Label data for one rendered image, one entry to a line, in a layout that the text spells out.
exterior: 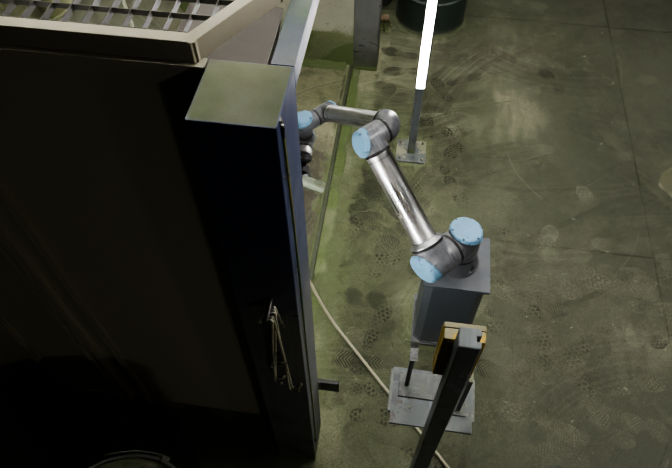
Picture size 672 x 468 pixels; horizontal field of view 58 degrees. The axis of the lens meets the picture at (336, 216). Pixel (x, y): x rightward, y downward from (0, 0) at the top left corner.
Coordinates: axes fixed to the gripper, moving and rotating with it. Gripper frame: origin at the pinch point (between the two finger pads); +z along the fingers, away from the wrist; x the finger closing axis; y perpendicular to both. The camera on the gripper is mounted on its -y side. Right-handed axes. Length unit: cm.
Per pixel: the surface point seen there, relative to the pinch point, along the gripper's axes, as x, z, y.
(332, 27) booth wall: -13, -186, 39
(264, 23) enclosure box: 42, -11, -71
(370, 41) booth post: -43, -185, 36
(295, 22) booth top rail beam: 41, 76, -139
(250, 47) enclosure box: 45, 5, -70
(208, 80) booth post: 55, 97, -133
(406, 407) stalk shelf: -53, 102, -16
